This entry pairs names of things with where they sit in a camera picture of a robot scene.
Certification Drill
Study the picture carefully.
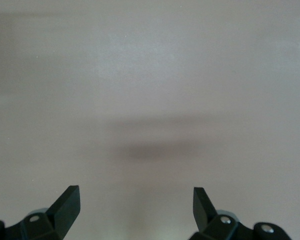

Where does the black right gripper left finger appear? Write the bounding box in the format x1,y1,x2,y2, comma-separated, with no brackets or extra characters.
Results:
0,185,81,240

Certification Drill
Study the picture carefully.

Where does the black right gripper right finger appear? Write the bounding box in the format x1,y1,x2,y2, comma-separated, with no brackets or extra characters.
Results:
193,186,293,240

